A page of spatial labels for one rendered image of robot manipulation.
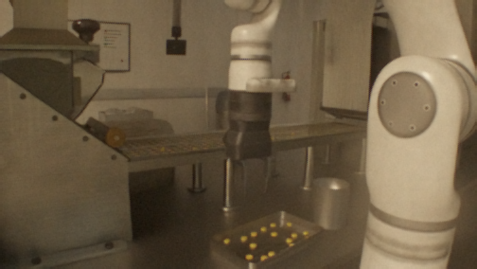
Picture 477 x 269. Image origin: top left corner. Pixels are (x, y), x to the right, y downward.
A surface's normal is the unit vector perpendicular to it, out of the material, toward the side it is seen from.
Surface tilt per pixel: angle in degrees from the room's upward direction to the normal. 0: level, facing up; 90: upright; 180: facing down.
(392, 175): 90
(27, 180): 90
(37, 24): 90
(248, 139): 87
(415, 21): 114
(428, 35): 108
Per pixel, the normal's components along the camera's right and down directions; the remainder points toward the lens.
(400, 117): -0.83, 0.13
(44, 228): 0.58, 0.15
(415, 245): -0.35, 0.15
